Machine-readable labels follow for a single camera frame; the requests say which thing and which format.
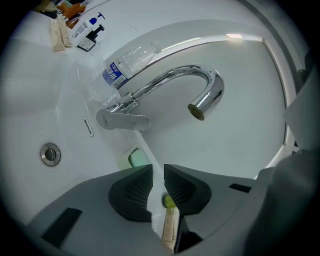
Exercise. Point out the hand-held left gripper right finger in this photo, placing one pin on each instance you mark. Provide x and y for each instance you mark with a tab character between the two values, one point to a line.
220	197

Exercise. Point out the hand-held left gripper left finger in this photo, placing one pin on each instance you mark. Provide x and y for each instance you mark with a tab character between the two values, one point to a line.
95	212

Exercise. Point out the green soap bar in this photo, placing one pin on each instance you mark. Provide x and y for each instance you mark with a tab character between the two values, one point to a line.
138	159

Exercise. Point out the white ceramic sink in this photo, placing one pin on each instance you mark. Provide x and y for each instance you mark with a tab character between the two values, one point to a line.
70	150

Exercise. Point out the metal sink drain stopper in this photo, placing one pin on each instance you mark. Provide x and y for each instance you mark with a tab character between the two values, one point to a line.
50	154

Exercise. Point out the chrome faucet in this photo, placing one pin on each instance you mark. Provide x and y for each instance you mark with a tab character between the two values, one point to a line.
125	121

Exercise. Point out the clear plastic water bottle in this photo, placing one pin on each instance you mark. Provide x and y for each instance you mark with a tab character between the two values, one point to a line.
115	75

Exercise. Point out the white pump bottle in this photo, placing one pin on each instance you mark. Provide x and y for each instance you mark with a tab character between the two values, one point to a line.
81	31

